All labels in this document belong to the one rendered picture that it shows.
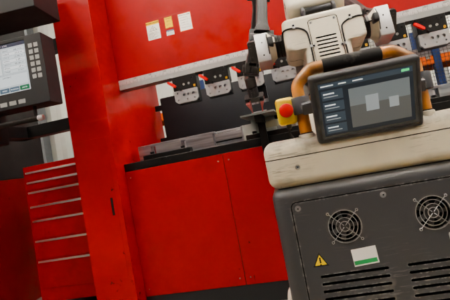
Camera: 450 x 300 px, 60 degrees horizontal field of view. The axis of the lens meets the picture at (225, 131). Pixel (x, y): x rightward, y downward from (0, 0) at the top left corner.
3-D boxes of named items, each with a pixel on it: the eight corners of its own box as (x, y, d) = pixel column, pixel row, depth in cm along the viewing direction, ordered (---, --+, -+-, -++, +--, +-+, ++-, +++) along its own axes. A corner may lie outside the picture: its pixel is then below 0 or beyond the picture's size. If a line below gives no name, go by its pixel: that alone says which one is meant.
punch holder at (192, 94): (175, 104, 235) (171, 78, 236) (180, 106, 243) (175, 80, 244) (199, 99, 231) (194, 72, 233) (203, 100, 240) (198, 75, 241)
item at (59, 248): (42, 312, 265) (21, 168, 272) (84, 285, 314) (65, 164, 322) (108, 304, 255) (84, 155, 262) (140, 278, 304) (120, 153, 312)
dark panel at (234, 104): (169, 155, 292) (159, 98, 295) (170, 155, 294) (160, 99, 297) (321, 125, 269) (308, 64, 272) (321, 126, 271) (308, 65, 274)
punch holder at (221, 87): (207, 97, 230) (202, 70, 232) (210, 98, 239) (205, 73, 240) (231, 92, 227) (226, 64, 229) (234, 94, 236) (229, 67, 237)
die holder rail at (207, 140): (140, 162, 240) (137, 146, 241) (144, 161, 246) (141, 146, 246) (217, 146, 230) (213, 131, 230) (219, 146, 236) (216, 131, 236)
